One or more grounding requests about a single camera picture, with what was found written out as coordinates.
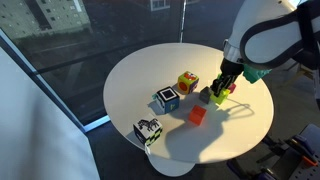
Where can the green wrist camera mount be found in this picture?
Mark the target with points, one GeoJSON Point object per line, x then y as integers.
{"type": "Point", "coordinates": [252, 75]}

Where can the magenta block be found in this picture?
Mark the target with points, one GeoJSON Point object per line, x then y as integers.
{"type": "Point", "coordinates": [232, 88]}

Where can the round white table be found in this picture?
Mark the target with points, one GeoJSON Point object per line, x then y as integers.
{"type": "Point", "coordinates": [227, 131]}

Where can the zebra checkered cube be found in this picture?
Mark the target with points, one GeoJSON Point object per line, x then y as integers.
{"type": "Point", "coordinates": [148, 129]}

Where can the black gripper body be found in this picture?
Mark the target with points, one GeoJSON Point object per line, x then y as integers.
{"type": "Point", "coordinates": [231, 69]}

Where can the orange block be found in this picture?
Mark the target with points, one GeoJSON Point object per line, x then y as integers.
{"type": "Point", "coordinates": [197, 115]}

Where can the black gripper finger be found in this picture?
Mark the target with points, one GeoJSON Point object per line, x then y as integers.
{"type": "Point", "coordinates": [228, 80]}
{"type": "Point", "coordinates": [217, 86]}

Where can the black tool rack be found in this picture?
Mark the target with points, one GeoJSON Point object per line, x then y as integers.
{"type": "Point", "coordinates": [298, 158]}

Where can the colourful picture cube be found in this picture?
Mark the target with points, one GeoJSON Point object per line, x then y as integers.
{"type": "Point", "coordinates": [187, 82]}

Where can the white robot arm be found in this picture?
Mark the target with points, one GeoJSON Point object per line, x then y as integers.
{"type": "Point", "coordinates": [267, 33]}

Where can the blue number four cube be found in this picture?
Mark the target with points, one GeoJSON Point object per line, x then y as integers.
{"type": "Point", "coordinates": [167, 99]}

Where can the gray block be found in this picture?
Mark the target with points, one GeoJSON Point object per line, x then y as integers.
{"type": "Point", "coordinates": [205, 94]}

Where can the lime green block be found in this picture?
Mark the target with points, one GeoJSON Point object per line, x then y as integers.
{"type": "Point", "coordinates": [221, 97]}

